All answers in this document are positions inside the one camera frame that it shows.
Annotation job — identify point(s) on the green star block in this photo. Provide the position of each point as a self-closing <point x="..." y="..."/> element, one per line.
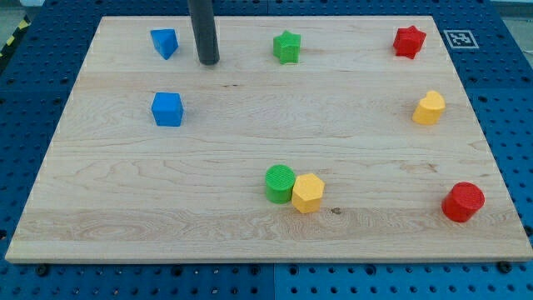
<point x="286" y="47"/>

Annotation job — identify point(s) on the red star block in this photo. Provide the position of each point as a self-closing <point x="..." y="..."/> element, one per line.
<point x="408" y="41"/>

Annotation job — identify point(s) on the green cylinder block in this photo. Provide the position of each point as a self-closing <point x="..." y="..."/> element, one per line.
<point x="279" y="180"/>

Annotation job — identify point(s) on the light wooden board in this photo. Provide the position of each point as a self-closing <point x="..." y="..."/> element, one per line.
<point x="115" y="187"/>

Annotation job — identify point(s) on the yellow hexagon block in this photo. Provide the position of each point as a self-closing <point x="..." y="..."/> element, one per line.
<point x="307" y="193"/>

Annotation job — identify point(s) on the blue cube block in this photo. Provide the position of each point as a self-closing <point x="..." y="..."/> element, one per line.
<point x="167" y="109"/>

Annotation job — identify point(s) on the blue triangle block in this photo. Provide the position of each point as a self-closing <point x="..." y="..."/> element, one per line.
<point x="164" y="41"/>

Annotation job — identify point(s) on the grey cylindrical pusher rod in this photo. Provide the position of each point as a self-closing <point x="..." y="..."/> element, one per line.
<point x="204" y="29"/>

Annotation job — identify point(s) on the yellow heart block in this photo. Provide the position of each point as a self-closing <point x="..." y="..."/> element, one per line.
<point x="429" y="109"/>

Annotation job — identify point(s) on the red cylinder block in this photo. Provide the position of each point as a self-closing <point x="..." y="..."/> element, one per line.
<point x="462" y="202"/>

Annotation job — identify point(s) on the white fiducial marker tag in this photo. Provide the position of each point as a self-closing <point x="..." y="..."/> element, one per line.
<point x="460" y="39"/>

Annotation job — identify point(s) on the black yellow hazard tape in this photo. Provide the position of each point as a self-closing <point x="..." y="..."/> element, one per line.
<point x="16" y="37"/>

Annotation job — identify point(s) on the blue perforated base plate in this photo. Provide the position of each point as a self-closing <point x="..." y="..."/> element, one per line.
<point x="37" y="78"/>

